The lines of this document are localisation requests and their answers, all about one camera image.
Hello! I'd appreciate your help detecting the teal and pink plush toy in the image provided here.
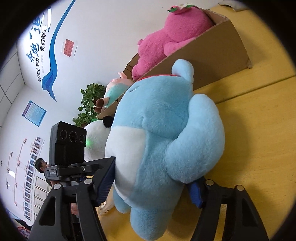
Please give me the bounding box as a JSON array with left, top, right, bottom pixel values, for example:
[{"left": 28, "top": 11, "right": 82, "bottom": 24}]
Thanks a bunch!
[{"left": 95, "top": 71, "right": 134, "bottom": 114}]

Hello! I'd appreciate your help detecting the magenta strawberry bear plush toy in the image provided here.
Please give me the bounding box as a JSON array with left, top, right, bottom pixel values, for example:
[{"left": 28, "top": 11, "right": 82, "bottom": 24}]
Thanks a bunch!
[{"left": 131, "top": 2, "right": 215, "bottom": 80}]

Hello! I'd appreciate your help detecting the green potted plant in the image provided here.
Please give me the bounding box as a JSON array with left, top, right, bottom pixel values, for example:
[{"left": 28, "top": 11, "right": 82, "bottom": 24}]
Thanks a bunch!
[{"left": 73, "top": 83, "right": 107, "bottom": 128}]

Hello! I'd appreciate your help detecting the blue and white plush toy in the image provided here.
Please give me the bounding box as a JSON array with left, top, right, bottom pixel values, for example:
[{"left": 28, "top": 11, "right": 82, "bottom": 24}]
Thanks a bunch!
[{"left": 105, "top": 59, "right": 226, "bottom": 240}]

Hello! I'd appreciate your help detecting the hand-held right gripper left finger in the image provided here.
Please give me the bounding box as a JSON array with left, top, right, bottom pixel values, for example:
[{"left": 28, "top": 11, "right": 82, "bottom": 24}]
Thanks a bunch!
[{"left": 28, "top": 156, "right": 116, "bottom": 241}]

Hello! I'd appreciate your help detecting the round wall emblem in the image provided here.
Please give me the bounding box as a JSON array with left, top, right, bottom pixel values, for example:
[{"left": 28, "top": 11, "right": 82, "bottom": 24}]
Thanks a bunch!
[{"left": 17, "top": 226, "right": 31, "bottom": 239}]

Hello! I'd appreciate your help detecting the grey folded cloth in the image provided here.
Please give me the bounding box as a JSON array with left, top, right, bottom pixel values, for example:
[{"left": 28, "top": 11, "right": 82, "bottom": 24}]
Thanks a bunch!
[{"left": 218, "top": 0, "right": 251, "bottom": 11}]

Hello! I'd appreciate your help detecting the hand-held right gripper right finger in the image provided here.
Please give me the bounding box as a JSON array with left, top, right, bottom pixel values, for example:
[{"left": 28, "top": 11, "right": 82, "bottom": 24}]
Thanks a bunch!
[{"left": 186, "top": 178, "right": 270, "bottom": 241}]

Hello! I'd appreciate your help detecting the brown cardboard box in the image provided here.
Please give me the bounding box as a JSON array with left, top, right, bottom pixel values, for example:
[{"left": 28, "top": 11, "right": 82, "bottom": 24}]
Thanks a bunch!
[{"left": 96, "top": 8, "right": 252, "bottom": 120}]

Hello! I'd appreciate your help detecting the blue wave wall decal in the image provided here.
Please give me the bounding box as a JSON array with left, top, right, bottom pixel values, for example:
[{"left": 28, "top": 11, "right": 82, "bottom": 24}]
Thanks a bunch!
[{"left": 20, "top": 0, "right": 77, "bottom": 102}]

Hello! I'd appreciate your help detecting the wall photo chart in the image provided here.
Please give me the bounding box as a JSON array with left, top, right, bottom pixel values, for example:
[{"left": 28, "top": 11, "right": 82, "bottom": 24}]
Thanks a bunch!
[{"left": 5, "top": 137, "right": 50, "bottom": 223}]

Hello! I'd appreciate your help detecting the red wall notice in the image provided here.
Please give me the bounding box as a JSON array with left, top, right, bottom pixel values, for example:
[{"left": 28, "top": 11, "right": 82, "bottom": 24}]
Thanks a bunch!
[{"left": 60, "top": 38, "right": 78, "bottom": 58}]

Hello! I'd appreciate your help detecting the person's left hand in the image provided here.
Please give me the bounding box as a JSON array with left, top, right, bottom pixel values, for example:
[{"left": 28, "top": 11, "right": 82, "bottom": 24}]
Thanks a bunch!
[{"left": 70, "top": 202, "right": 80, "bottom": 217}]

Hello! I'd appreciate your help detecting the blue framed wall poster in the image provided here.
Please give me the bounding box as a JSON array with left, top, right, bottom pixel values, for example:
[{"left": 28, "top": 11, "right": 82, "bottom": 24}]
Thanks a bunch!
[{"left": 22, "top": 100, "right": 47, "bottom": 127}]

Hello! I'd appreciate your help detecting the white panda plush toy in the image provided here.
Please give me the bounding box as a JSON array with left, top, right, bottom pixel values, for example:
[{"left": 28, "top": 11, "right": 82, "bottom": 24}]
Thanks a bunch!
[{"left": 83, "top": 116, "right": 115, "bottom": 163}]

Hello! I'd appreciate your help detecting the cream coloured object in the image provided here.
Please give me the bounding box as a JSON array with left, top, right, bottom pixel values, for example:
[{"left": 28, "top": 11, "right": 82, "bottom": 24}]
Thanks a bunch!
[{"left": 99, "top": 199, "right": 115, "bottom": 216}]

